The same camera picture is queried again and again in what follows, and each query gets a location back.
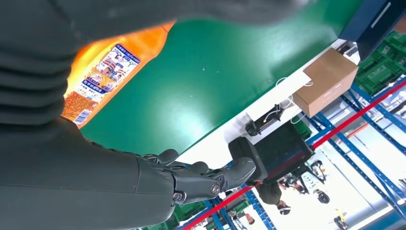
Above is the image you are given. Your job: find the white table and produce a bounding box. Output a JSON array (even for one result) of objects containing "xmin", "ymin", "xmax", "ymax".
[{"xmin": 176, "ymin": 38, "xmax": 362, "ymax": 171}]

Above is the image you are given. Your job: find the green table mat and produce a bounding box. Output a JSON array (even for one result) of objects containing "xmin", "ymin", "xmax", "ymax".
[{"xmin": 79, "ymin": 0, "xmax": 364, "ymax": 156}]

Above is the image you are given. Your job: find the person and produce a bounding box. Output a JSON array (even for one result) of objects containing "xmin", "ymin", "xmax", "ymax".
[{"xmin": 255, "ymin": 182, "xmax": 292, "ymax": 217}]

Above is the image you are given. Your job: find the black zip case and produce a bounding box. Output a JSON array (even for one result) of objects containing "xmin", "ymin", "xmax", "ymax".
[{"xmin": 227, "ymin": 122, "xmax": 315, "ymax": 191}]

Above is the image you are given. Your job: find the brown cardboard box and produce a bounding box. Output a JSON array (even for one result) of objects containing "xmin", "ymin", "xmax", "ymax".
[{"xmin": 292, "ymin": 47, "xmax": 359, "ymax": 119}]

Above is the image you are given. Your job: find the green crate stack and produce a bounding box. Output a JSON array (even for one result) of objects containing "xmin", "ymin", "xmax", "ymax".
[{"xmin": 354, "ymin": 30, "xmax": 406, "ymax": 96}]

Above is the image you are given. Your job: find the dark blue box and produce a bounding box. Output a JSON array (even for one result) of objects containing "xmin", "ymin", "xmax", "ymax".
[{"xmin": 338, "ymin": 0, "xmax": 406, "ymax": 61}]

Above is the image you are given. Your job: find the blue metal rack frame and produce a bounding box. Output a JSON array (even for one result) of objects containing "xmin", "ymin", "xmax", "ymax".
[
  {"xmin": 301, "ymin": 79, "xmax": 406, "ymax": 223},
  {"xmin": 177, "ymin": 187, "xmax": 277, "ymax": 230}
]

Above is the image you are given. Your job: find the white cable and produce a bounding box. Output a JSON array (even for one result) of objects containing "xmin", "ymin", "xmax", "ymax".
[{"xmin": 274, "ymin": 76, "xmax": 315, "ymax": 125}]

